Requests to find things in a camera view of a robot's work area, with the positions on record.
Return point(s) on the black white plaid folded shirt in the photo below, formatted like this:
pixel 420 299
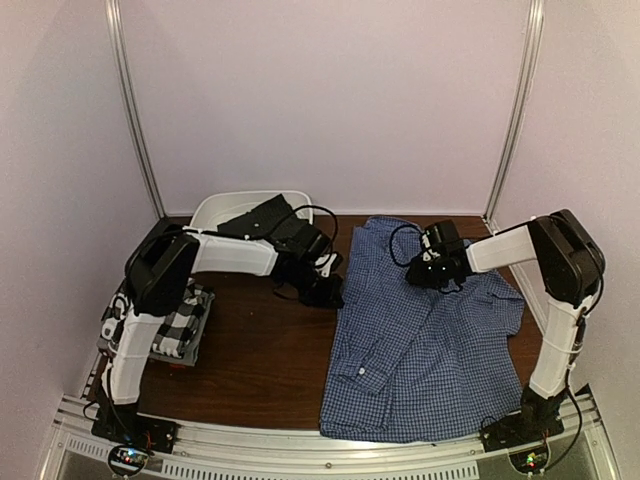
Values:
pixel 119 305

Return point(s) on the left aluminium frame post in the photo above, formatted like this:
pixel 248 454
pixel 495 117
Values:
pixel 131 111

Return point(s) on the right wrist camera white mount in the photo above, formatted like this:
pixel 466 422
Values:
pixel 428 254

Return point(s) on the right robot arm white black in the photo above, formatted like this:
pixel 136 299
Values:
pixel 572 269

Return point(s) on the aluminium frame post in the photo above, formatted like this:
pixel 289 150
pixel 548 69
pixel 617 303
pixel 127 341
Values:
pixel 131 111
pixel 528 66

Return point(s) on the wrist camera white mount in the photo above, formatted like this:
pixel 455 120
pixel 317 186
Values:
pixel 328 263
pixel 428 254

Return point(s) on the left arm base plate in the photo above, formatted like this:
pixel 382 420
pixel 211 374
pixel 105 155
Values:
pixel 143 432

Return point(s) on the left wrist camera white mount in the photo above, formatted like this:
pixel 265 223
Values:
pixel 328 263

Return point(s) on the right aluminium frame post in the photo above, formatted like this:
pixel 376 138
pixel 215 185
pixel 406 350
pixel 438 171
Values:
pixel 528 66

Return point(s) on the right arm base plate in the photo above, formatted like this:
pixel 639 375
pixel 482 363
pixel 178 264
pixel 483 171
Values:
pixel 513 431

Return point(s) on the white plastic tub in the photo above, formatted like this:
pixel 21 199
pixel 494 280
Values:
pixel 220 208

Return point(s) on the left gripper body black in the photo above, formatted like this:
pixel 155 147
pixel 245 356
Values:
pixel 312 292

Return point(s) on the black patterned shirt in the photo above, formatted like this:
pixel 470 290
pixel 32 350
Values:
pixel 272 218

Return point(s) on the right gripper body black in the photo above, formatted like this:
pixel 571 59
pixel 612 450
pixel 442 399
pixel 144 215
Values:
pixel 434 276

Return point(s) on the blue checked long sleeve shirt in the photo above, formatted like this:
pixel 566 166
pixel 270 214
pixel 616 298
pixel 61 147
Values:
pixel 412 364

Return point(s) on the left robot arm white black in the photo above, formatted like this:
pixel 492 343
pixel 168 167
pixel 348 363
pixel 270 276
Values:
pixel 155 277

